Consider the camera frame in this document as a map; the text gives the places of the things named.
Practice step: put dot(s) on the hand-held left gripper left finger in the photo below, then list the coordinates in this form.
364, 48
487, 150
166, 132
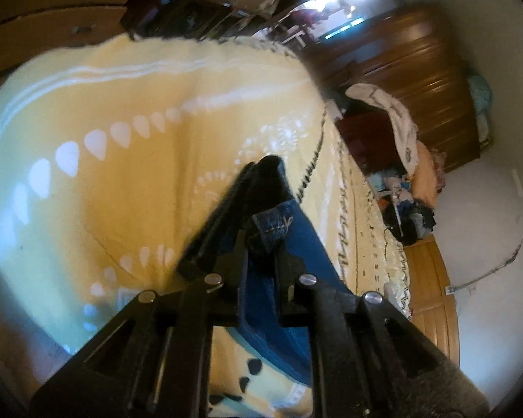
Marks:
229, 272

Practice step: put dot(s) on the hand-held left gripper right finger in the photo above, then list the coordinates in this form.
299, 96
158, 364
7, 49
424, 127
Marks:
287, 281

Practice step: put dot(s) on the dark blue denim pants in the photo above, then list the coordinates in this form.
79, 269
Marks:
316, 257

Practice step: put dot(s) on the pile of mixed clothes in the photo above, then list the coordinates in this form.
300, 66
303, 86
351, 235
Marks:
412, 217

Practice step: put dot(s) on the light wooden cabinet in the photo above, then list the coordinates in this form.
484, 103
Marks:
431, 296

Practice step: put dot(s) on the yellow patterned blanket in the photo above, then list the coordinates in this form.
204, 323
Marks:
113, 183

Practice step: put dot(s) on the dark red chair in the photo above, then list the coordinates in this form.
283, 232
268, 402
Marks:
366, 139

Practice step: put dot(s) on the peach pillow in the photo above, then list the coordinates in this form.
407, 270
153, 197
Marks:
425, 178

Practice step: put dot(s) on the white patterned cloth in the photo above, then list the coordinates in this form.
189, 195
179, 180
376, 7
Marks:
401, 122

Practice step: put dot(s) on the brown wooden wardrobe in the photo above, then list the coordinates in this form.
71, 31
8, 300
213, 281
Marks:
418, 61

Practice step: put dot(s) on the teal bundle on wardrobe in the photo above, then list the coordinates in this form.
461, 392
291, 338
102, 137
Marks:
479, 96

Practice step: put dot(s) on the wooden drawer unit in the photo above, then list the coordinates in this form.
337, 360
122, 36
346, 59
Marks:
39, 30

